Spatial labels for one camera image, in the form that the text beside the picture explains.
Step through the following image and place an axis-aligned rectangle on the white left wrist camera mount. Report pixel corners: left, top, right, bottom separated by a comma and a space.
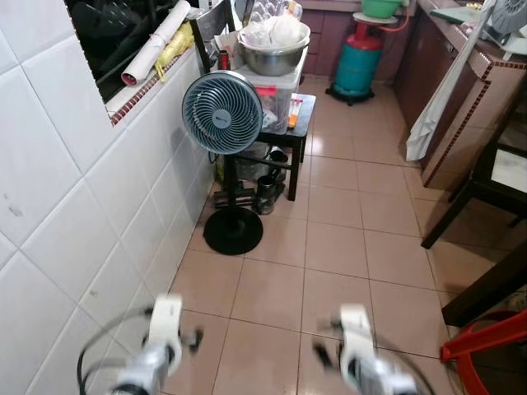
148, 295, 184, 368

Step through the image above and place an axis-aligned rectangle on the black chair backrest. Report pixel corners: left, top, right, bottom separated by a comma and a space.
191, 0, 241, 75

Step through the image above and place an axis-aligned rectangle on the yellow plastic bag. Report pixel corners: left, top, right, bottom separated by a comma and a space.
154, 22, 197, 81

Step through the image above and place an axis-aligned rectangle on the large steel mixing bowl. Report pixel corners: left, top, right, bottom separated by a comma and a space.
237, 23, 312, 77

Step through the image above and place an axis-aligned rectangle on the teal gas cylinder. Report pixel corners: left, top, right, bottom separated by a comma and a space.
332, 22, 385, 106

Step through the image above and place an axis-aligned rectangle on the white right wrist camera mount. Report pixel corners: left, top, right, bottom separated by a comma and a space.
338, 304, 377, 368

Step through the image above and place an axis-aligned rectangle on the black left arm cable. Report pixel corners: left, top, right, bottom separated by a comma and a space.
77, 306, 157, 395

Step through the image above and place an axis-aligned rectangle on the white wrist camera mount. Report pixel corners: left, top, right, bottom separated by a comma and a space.
338, 304, 377, 368
148, 295, 184, 368

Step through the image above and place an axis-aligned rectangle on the grey small fan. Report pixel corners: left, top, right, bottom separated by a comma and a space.
484, 0, 527, 46

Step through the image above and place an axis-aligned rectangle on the green plastic basin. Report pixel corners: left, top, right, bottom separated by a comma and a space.
361, 0, 406, 21

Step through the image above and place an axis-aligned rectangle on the dark wooden table frame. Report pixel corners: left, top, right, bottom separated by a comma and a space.
441, 245, 527, 328

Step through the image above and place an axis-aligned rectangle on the orange packet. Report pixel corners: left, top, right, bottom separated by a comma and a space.
287, 96, 300, 129

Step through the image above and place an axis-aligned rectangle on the white hanging cloth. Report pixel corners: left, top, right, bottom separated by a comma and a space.
405, 0, 497, 163

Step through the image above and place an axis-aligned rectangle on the red plastic stool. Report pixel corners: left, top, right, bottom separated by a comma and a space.
439, 309, 527, 395

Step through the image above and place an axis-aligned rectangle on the grey standing fan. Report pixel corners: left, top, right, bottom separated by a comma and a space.
181, 70, 265, 256

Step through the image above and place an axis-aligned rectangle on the small black side table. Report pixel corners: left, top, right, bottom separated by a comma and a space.
222, 93, 317, 202

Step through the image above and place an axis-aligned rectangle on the clear plastic storage box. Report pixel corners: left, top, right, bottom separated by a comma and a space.
240, 67, 297, 135

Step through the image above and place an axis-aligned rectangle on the white plastic bag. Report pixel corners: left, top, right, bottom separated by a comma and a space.
244, 12, 305, 49

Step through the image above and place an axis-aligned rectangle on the brown kitchen counter cabinet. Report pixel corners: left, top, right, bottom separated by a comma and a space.
393, 0, 527, 193

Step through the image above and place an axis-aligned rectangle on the white rolled paper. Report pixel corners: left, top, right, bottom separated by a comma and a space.
121, 0, 193, 87

